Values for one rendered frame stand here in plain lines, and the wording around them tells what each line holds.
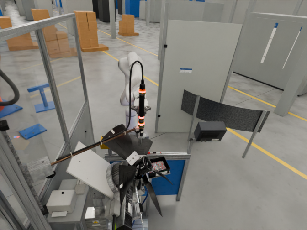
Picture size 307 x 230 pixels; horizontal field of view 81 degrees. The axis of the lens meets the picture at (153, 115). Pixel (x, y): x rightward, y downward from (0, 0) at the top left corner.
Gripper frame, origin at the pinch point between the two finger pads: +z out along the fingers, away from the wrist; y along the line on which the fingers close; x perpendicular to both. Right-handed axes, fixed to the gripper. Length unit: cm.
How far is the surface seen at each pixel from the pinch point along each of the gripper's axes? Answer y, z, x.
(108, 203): 20, 35, -46
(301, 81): -354, -239, -69
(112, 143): 19.9, 3.9, -23.1
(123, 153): 12.4, 6.8, -30.1
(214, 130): -71, -28, -38
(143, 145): -3.3, -12.4, -41.4
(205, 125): -63, -34, -36
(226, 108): -135, -126, -73
